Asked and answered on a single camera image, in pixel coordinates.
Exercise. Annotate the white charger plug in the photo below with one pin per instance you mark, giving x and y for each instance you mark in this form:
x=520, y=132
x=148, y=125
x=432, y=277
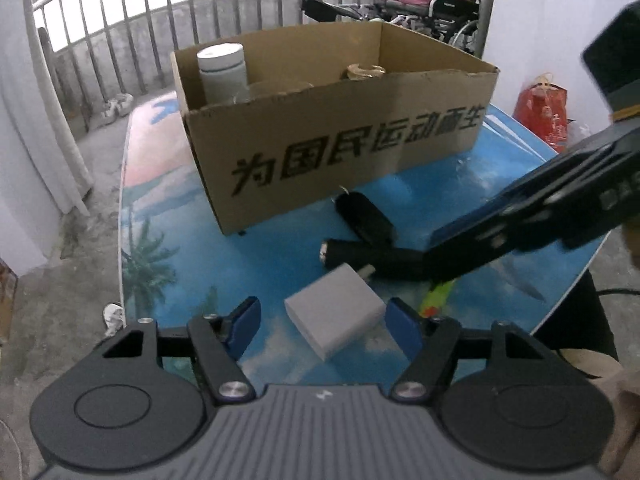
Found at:
x=332, y=310

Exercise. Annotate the brown cardboard box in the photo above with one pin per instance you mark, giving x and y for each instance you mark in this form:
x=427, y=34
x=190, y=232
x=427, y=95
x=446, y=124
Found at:
x=350, y=125

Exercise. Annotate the black oval case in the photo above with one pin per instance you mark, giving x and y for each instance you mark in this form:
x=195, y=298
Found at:
x=365, y=217

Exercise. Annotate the black wheelchair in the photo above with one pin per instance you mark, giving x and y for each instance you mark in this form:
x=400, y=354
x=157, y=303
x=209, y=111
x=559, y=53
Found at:
x=450, y=5

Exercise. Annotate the clear plastic cup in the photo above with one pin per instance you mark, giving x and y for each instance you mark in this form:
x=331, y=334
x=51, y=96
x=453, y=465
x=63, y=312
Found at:
x=280, y=89

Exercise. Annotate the white slipper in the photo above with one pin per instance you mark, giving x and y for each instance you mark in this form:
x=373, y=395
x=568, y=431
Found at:
x=114, y=317

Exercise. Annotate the dark jar with gold lid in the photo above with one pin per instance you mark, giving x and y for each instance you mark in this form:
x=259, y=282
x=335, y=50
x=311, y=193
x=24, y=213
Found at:
x=362, y=71

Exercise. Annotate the white wrapped pipe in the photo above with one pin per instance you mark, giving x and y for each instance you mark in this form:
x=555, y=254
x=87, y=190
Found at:
x=65, y=150

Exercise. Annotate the printed cardboard box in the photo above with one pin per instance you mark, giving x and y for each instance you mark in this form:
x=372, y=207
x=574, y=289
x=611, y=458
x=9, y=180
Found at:
x=7, y=300

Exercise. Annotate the black slim tube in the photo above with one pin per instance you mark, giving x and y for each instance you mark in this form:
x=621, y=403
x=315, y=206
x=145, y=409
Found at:
x=380, y=260

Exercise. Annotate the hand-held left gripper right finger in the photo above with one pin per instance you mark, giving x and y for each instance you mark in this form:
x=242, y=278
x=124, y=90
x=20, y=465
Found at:
x=402, y=325

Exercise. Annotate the small light green bottle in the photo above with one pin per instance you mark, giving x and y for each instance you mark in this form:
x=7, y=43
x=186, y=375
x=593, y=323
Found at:
x=435, y=300

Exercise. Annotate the grey frame with black pad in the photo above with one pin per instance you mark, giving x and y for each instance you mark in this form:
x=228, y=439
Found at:
x=320, y=10

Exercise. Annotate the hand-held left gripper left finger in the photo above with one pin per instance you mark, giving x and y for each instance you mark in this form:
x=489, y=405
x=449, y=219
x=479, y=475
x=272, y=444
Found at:
x=245, y=325

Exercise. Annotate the white cylindrical bottle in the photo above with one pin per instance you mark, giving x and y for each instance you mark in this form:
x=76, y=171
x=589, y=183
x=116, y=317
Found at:
x=222, y=75

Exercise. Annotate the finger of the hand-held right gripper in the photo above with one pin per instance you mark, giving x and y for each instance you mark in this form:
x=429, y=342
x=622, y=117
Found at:
x=500, y=245
x=470, y=220

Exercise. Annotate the red gift bag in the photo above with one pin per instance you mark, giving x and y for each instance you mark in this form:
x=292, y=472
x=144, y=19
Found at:
x=542, y=115

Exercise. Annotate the brown cardboard piece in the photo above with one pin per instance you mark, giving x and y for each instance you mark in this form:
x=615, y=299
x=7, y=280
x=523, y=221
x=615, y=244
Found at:
x=592, y=362

